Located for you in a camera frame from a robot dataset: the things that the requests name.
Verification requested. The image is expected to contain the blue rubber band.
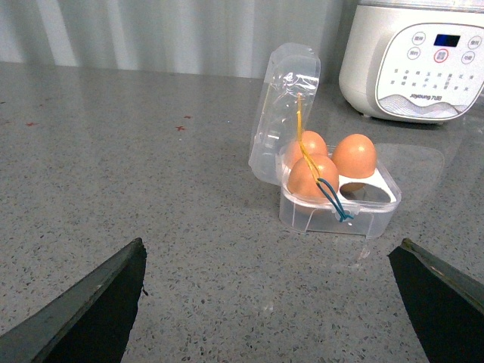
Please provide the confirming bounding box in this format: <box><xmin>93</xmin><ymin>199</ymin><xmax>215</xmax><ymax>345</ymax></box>
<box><xmin>316</xmin><ymin>178</ymin><xmax>354</xmax><ymax>222</ymax></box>

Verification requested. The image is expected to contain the yellow rubber band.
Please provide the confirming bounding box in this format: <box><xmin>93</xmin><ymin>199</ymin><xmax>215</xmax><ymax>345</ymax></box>
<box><xmin>296</xmin><ymin>92</ymin><xmax>320</xmax><ymax>183</ymax></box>

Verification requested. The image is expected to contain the brown egg back left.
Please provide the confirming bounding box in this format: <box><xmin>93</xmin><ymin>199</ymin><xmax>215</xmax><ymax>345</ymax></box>
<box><xmin>284</xmin><ymin>130</ymin><xmax>328</xmax><ymax>169</ymax></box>

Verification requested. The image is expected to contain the brown egg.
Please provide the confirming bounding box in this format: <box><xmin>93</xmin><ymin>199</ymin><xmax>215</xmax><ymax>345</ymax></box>
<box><xmin>284</xmin><ymin>130</ymin><xmax>328</xmax><ymax>169</ymax></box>
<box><xmin>287</xmin><ymin>154</ymin><xmax>339</xmax><ymax>203</ymax></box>
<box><xmin>331</xmin><ymin>134</ymin><xmax>377</xmax><ymax>178</ymax></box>

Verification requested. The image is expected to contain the brown egg front left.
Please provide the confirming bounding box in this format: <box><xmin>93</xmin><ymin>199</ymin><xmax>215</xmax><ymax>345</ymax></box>
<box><xmin>287</xmin><ymin>154</ymin><xmax>339</xmax><ymax>203</ymax></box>

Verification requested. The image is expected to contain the clear plastic egg box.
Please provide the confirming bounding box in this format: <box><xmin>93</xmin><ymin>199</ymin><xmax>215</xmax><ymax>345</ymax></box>
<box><xmin>249</xmin><ymin>43</ymin><xmax>402</xmax><ymax>238</ymax></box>

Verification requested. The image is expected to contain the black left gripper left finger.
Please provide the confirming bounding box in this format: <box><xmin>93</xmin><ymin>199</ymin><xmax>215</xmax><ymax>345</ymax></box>
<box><xmin>1</xmin><ymin>238</ymin><xmax>147</xmax><ymax>362</ymax></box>

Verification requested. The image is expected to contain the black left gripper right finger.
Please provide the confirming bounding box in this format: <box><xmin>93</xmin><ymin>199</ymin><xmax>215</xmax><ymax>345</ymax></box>
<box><xmin>389</xmin><ymin>238</ymin><xmax>483</xmax><ymax>362</ymax></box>

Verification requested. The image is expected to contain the brown egg back right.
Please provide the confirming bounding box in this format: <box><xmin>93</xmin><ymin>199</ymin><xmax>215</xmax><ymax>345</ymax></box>
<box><xmin>331</xmin><ymin>134</ymin><xmax>377</xmax><ymax>178</ymax></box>

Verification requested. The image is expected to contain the white Joyoung blender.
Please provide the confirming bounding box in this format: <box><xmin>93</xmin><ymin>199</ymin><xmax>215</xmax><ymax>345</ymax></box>
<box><xmin>339</xmin><ymin>1</ymin><xmax>483</xmax><ymax>124</ymax></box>

